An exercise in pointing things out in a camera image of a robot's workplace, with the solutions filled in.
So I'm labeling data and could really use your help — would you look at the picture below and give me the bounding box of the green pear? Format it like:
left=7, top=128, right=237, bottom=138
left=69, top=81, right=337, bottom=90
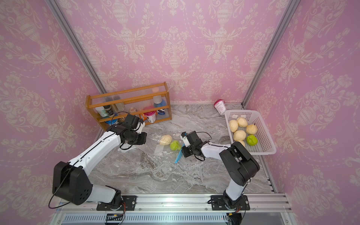
left=246, top=135, right=258, bottom=146
left=170, top=140, right=182, bottom=151

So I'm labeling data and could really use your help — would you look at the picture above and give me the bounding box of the clear zip-top bag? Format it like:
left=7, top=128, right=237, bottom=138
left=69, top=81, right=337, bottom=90
left=147, top=132, right=184, bottom=165

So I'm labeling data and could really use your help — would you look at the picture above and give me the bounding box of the beige pear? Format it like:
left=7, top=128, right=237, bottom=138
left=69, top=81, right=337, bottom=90
left=233, top=130, right=247, bottom=141
left=229, top=120, right=239, bottom=133
left=237, top=117, right=248, bottom=128

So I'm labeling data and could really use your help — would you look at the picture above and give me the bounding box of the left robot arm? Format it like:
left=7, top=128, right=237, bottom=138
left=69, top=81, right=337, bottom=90
left=52, top=114, right=147, bottom=211

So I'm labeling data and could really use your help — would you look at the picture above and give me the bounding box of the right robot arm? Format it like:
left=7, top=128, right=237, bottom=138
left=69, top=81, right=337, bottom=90
left=181, top=131, right=260, bottom=212

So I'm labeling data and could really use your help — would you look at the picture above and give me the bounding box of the pink lid cup on shelf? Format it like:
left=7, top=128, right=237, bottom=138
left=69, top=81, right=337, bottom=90
left=144, top=111, right=156, bottom=123

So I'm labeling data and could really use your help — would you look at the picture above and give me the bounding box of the dark spice jar on shelf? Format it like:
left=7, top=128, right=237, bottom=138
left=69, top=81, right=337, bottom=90
left=104, top=105, right=114, bottom=117

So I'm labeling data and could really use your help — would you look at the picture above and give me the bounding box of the wooden shelf rack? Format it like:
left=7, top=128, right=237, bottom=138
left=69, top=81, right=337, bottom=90
left=85, top=82, right=172, bottom=130

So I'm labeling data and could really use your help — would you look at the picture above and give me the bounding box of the white green bottle on shelf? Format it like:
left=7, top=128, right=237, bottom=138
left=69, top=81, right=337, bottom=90
left=95, top=106, right=109, bottom=118

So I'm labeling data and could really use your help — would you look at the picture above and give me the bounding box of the blue white bottle on shelf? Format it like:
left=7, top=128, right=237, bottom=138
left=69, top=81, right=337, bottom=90
left=153, top=95, right=167, bottom=115

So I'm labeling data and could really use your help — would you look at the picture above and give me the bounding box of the pink lid yogurt cup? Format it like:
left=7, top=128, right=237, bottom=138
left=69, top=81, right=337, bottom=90
left=213, top=99, right=227, bottom=115

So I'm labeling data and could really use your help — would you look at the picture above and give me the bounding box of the white plastic basket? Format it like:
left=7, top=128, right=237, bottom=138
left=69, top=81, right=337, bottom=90
left=225, top=110, right=277, bottom=155

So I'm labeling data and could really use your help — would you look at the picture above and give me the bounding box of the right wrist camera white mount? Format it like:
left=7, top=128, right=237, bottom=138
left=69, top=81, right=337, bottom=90
left=181, top=132, right=194, bottom=147

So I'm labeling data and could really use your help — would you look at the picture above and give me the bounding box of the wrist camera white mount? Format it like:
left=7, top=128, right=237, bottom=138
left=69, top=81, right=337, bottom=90
left=181, top=132, right=194, bottom=147
left=122, top=114, right=145, bottom=134

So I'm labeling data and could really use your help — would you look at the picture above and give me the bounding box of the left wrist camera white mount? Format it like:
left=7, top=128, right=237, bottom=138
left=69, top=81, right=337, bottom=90
left=122, top=114, right=145, bottom=134

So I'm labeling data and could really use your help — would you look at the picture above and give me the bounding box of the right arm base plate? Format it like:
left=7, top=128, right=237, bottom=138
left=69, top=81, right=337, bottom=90
left=207, top=195, right=250, bottom=211

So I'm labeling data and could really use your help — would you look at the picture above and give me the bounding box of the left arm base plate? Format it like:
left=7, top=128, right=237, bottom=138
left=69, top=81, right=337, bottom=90
left=96, top=195, right=137, bottom=212

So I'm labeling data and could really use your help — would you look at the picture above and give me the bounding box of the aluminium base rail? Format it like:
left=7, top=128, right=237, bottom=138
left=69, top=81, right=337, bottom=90
left=51, top=193, right=296, bottom=225

